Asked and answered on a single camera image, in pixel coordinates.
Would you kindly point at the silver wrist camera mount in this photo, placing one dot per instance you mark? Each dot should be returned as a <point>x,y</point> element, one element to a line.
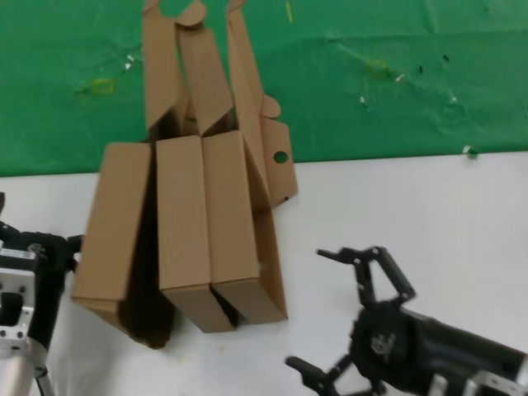
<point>486,383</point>
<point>18,288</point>

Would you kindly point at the upright brown cardboard flap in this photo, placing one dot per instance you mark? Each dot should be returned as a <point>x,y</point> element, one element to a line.
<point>206,70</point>
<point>247,103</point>
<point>161,62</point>

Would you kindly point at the large open cardboard carton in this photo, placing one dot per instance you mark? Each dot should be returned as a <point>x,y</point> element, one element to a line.
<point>285,181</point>

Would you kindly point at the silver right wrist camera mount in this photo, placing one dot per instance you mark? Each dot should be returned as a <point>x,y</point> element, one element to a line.
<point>486,383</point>

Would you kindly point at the plain brown paper box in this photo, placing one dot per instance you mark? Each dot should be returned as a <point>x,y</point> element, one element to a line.
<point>181,214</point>
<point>231,214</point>

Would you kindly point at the silver cloth clamp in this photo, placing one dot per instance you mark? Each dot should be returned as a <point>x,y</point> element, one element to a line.
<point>469,150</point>

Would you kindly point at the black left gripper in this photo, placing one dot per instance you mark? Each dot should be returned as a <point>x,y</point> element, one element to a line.
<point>51,280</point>

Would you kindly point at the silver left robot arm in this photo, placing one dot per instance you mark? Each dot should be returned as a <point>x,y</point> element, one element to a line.
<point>16,371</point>

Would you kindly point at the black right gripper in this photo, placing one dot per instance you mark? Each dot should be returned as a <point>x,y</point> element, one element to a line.
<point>387,338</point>

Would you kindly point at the green table cloth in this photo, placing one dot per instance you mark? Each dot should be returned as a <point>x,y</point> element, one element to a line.
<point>371,123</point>

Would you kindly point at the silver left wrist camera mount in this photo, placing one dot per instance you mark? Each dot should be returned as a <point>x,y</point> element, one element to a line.
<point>18,288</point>

